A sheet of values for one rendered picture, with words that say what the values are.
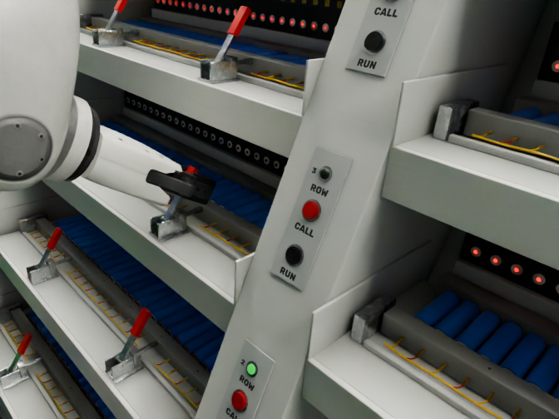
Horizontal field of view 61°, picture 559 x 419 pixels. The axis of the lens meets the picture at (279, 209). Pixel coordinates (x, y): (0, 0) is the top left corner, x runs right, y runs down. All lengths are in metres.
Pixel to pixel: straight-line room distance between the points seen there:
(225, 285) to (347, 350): 0.14
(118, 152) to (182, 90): 0.15
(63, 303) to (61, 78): 0.50
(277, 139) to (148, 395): 0.35
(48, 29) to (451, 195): 0.30
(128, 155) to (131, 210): 0.19
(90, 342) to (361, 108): 0.49
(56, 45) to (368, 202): 0.25
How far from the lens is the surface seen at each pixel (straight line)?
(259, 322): 0.46
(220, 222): 0.59
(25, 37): 0.35
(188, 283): 0.54
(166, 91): 0.62
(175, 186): 0.50
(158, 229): 0.57
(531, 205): 0.35
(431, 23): 0.41
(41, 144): 0.36
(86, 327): 0.75
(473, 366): 0.43
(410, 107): 0.39
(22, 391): 0.94
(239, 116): 0.51
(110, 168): 0.47
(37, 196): 1.02
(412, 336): 0.44
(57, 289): 0.84
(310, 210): 0.41
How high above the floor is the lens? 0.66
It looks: 9 degrees down
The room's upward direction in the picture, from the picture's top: 20 degrees clockwise
